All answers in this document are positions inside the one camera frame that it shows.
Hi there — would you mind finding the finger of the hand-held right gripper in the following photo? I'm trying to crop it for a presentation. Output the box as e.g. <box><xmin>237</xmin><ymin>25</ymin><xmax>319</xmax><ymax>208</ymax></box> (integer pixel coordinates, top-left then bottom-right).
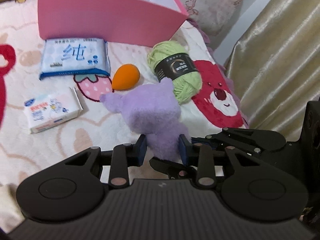
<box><xmin>149</xmin><ymin>157</ymin><xmax>198</xmax><ymax>181</ymax></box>
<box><xmin>191</xmin><ymin>127</ymin><xmax>286</xmax><ymax>153</ymax></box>

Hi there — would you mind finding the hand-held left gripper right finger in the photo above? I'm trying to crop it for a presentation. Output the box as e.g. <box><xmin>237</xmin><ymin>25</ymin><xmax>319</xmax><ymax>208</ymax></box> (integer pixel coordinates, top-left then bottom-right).
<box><xmin>179</xmin><ymin>134</ymin><xmax>270</xmax><ymax>189</ymax></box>

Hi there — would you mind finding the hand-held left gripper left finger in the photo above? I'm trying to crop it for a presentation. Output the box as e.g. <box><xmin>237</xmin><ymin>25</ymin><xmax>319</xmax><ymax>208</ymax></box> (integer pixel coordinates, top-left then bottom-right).
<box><xmin>64</xmin><ymin>134</ymin><xmax>148</xmax><ymax>189</ymax></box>

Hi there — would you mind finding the purple plush toy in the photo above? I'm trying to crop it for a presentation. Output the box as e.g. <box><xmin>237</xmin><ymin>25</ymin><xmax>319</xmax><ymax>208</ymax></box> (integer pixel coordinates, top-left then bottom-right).
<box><xmin>99</xmin><ymin>77</ymin><xmax>190</xmax><ymax>162</ymax></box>

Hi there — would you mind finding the green yarn ball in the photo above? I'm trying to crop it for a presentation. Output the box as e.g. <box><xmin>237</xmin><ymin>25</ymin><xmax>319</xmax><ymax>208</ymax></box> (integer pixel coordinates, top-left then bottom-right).
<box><xmin>147</xmin><ymin>41</ymin><xmax>202</xmax><ymax>103</ymax></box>

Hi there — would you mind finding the orange makeup sponge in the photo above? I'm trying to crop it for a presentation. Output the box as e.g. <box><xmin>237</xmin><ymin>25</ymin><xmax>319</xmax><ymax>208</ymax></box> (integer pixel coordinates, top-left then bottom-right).
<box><xmin>112</xmin><ymin>64</ymin><xmax>141</xmax><ymax>90</ymax></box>

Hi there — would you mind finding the small white soap box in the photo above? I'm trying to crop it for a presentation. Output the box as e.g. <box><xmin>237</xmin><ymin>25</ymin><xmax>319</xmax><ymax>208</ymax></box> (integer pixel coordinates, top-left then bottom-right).
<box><xmin>24</xmin><ymin>87</ymin><xmax>84</xmax><ymax>134</ymax></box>

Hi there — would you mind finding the blue tissue packet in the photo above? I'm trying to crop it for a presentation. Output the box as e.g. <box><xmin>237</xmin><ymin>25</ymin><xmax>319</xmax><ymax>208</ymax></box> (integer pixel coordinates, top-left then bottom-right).
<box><xmin>39</xmin><ymin>37</ymin><xmax>111</xmax><ymax>81</ymax></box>

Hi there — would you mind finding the pink storage box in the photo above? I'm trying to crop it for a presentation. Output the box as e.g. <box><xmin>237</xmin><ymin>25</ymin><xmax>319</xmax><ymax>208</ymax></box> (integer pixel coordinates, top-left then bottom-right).
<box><xmin>37</xmin><ymin>0</ymin><xmax>188</xmax><ymax>47</ymax></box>

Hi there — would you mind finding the printed bear blanket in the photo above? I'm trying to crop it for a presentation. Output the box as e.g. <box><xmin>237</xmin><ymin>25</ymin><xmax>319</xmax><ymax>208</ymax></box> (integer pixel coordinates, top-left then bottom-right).
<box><xmin>0</xmin><ymin>0</ymin><xmax>250</xmax><ymax>233</ymax></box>

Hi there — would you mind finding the gold satin curtain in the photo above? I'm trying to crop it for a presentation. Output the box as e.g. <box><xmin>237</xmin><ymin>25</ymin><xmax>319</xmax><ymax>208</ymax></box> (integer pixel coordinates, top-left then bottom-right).
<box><xmin>224</xmin><ymin>0</ymin><xmax>320</xmax><ymax>140</ymax></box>

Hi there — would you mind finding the pink floral pillow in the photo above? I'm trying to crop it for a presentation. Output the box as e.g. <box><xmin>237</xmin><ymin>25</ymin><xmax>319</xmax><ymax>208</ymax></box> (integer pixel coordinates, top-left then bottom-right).
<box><xmin>166</xmin><ymin>0</ymin><xmax>252</xmax><ymax>37</ymax></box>

